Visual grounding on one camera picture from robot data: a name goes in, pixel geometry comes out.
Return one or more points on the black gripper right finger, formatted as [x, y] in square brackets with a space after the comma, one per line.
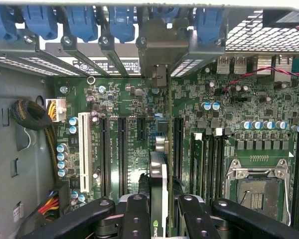
[196, 221]

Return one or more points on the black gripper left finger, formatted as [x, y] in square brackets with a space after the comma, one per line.
[135, 219]

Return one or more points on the black RAM slot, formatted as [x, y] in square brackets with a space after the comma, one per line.
[208, 169]
[298, 174]
[219, 169]

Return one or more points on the long black expansion slot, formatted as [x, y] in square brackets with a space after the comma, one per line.
[122, 154]
[104, 154]
[178, 144]

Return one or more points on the CPU socket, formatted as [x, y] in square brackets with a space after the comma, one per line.
[259, 194]

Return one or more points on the white expansion slot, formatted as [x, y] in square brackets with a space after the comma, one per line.
[85, 149]

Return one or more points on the short black expansion slot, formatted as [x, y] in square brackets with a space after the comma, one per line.
[141, 128]

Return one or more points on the thin metal locking lever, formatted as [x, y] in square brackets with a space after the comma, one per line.
[286, 189]

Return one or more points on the green motherboard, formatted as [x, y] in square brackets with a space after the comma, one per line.
[129, 99]

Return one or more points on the white power connector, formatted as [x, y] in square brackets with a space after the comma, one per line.
[57, 109]

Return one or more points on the metal slot cover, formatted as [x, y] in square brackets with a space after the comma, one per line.
[5, 62]
[189, 64]
[52, 66]

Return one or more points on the silver USB port block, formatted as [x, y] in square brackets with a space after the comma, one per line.
[231, 64]

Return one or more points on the open dark PC case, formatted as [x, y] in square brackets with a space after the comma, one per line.
[20, 82]

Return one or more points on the blue slot latch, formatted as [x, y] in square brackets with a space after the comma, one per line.
[82, 25]
[209, 25]
[122, 25]
[1, 22]
[40, 22]

